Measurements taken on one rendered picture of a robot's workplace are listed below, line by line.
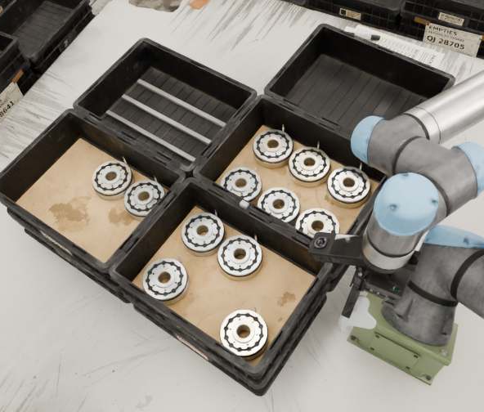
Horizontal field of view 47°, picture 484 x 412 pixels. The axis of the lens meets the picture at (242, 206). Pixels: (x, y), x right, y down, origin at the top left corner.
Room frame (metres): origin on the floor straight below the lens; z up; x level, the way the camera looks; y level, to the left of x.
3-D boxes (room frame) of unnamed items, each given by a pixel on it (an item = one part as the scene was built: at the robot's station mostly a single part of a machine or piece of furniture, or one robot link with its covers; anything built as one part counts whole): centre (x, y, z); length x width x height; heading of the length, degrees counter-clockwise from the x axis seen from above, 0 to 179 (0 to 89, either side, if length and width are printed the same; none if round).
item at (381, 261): (0.35, -0.21, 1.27); 0.08 x 0.08 x 0.05
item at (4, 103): (1.54, 0.85, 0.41); 0.31 x 0.02 x 0.16; 145
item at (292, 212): (0.68, -0.09, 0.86); 0.10 x 0.10 x 0.01
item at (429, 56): (1.24, -0.51, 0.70); 0.33 x 0.23 x 0.01; 55
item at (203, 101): (1.00, 0.16, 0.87); 0.40 x 0.30 x 0.11; 48
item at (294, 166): (0.78, -0.18, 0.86); 0.10 x 0.10 x 0.01
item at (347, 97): (0.95, -0.34, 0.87); 0.40 x 0.30 x 0.11; 48
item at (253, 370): (0.51, 0.07, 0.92); 0.40 x 0.30 x 0.02; 48
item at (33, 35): (1.97, 0.74, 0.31); 0.40 x 0.30 x 0.34; 145
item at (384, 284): (0.35, -0.21, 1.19); 0.09 x 0.08 x 0.12; 58
